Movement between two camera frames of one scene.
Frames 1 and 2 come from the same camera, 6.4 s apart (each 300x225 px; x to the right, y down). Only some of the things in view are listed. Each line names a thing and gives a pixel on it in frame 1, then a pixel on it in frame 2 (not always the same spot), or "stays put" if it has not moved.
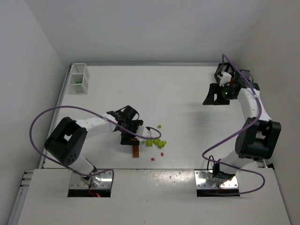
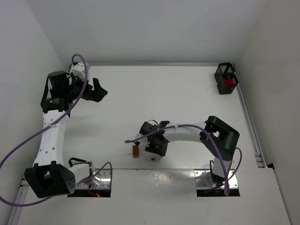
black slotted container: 223,67 stays put
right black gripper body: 215,93 -> 151,143
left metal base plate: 101,180 stays put
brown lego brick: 135,151 stays put
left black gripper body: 129,137 -> 94,89
